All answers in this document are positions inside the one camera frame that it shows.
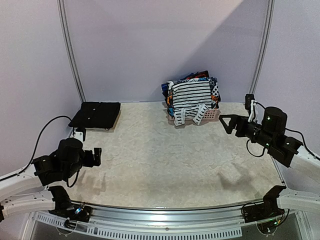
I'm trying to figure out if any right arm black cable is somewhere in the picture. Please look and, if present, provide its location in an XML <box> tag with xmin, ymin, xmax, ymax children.
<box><xmin>246</xmin><ymin>101</ymin><xmax>320</xmax><ymax>161</ymax></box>

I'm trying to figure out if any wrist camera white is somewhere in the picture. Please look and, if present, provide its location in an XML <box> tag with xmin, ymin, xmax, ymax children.
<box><xmin>244</xmin><ymin>93</ymin><xmax>257</xmax><ymax>123</ymax></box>
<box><xmin>72</xmin><ymin>127</ymin><xmax>87</xmax><ymax>143</ymax></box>

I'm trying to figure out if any black white striped tank top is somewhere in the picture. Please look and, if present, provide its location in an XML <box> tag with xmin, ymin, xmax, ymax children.
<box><xmin>171</xmin><ymin>81</ymin><xmax>212</xmax><ymax>127</ymax></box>

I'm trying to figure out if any aluminium front rail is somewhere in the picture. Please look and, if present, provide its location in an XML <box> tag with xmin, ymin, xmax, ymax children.
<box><xmin>22</xmin><ymin>199</ymin><xmax>311</xmax><ymax>240</ymax></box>

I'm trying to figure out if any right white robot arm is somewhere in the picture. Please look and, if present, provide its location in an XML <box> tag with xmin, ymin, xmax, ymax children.
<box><xmin>219</xmin><ymin>106</ymin><xmax>320</xmax><ymax>218</ymax></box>

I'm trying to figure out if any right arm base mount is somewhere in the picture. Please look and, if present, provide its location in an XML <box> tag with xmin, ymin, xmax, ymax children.
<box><xmin>240</xmin><ymin>202</ymin><xmax>290</xmax><ymax>236</ymax></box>

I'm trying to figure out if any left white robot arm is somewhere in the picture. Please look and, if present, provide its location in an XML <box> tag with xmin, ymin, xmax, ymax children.
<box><xmin>0</xmin><ymin>138</ymin><xmax>102</xmax><ymax>223</ymax></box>

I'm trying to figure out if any colourful printed clothes pile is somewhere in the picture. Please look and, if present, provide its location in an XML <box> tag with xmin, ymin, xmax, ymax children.
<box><xmin>161</xmin><ymin>70</ymin><xmax>221</xmax><ymax>116</ymax></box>

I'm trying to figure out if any right aluminium frame post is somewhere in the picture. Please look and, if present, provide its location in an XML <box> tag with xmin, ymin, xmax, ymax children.
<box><xmin>249</xmin><ymin>0</ymin><xmax>275</xmax><ymax>94</ymax></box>

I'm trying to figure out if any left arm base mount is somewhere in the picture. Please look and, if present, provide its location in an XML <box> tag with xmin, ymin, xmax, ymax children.
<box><xmin>48</xmin><ymin>202</ymin><xmax>93</xmax><ymax>230</ymax></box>

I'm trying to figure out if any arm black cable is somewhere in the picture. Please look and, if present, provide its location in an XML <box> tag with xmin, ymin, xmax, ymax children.
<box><xmin>31</xmin><ymin>115</ymin><xmax>73</xmax><ymax>166</ymax></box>
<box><xmin>246</xmin><ymin>101</ymin><xmax>320</xmax><ymax>161</ymax></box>

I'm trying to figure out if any pink plastic laundry basket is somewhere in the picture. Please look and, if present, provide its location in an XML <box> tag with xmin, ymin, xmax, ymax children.
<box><xmin>167</xmin><ymin>104</ymin><xmax>220</xmax><ymax>126</ymax></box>

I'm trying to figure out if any folded black shirt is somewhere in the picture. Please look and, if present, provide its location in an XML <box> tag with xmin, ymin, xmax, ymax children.
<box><xmin>68</xmin><ymin>101</ymin><xmax>121</xmax><ymax>129</ymax></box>

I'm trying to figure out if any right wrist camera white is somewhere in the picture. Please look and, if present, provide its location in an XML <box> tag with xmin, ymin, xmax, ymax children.
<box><xmin>244</xmin><ymin>93</ymin><xmax>257</xmax><ymax>123</ymax></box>

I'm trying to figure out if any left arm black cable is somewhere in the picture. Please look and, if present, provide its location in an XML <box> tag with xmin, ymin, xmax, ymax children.
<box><xmin>31</xmin><ymin>115</ymin><xmax>73</xmax><ymax>166</ymax></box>

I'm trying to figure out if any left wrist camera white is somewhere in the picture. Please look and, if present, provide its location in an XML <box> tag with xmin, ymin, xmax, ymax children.
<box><xmin>72</xmin><ymin>127</ymin><xmax>87</xmax><ymax>143</ymax></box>

